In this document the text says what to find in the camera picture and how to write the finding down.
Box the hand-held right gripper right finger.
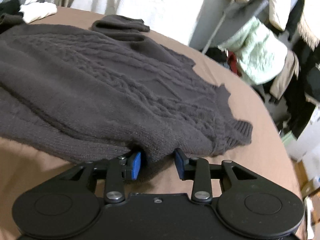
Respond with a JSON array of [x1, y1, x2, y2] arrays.
[[174, 148, 258, 203]]

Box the white folded garment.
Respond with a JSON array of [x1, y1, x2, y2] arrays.
[[19, 2, 58, 23]]

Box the pile of dark clothes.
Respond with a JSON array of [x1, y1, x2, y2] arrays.
[[205, 46, 245, 78]]

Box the beige hanging trousers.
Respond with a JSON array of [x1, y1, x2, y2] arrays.
[[270, 50, 299, 100]]

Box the black folded garment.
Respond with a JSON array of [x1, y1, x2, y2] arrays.
[[0, 0, 24, 34]]

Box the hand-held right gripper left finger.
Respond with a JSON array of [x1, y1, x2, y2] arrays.
[[59, 151, 143, 204]]

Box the white bent pole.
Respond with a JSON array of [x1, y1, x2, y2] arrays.
[[201, 1, 234, 54]]

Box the white storage box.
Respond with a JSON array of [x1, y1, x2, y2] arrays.
[[287, 105, 320, 160]]

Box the black hanging clothes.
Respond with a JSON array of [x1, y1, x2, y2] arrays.
[[282, 0, 320, 140]]

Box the cream padded jacket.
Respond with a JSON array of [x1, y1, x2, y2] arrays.
[[222, 0, 298, 32]]

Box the light green garment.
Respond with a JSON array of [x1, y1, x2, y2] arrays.
[[217, 16, 288, 85]]

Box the cream fringed scarf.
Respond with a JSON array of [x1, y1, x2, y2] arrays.
[[297, 12, 320, 53]]

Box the white fleece blanket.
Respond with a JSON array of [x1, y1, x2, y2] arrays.
[[66, 0, 222, 53]]

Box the dark brown knit sweater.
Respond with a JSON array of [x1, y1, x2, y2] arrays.
[[0, 15, 253, 164]]

